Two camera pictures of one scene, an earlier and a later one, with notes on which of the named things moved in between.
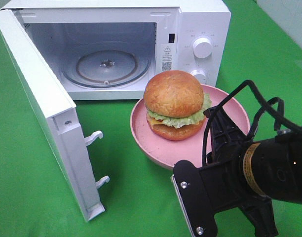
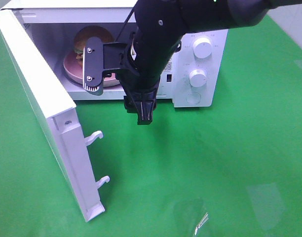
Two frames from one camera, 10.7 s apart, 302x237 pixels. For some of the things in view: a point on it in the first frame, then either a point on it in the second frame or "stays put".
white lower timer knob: x=200 y=75 stays put
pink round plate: x=233 y=109 → x=74 y=71
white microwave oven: x=107 y=50 stays put
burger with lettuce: x=176 y=104 → x=81 y=41
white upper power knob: x=202 y=47 stays put
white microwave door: x=58 y=114 stays put
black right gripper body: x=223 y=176 → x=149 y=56
